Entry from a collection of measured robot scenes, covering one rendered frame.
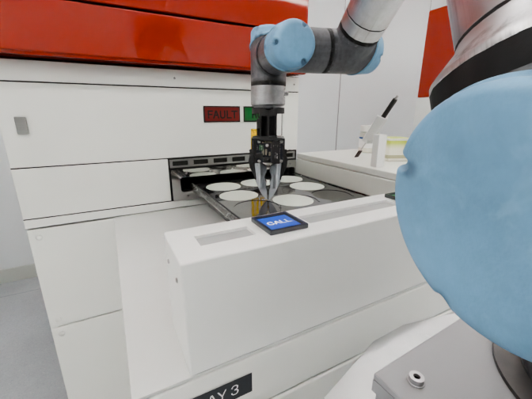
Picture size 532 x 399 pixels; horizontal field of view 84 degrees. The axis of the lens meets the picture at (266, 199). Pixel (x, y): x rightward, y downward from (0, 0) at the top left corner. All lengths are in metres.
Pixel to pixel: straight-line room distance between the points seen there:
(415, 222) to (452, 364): 0.18
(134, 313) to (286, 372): 0.23
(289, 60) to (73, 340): 0.96
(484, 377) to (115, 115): 0.86
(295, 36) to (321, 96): 2.50
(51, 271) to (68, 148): 0.34
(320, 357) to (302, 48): 0.48
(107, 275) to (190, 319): 0.68
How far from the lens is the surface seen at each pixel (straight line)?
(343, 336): 0.50
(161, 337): 0.45
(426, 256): 0.17
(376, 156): 0.83
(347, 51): 0.59
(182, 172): 0.91
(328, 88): 3.08
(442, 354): 0.34
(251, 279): 0.34
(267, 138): 0.62
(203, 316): 0.34
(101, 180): 0.91
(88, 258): 0.98
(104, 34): 0.86
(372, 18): 0.56
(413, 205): 0.17
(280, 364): 0.45
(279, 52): 0.52
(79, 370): 1.18
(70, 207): 0.93
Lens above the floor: 1.10
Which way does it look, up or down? 16 degrees down
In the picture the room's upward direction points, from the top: straight up
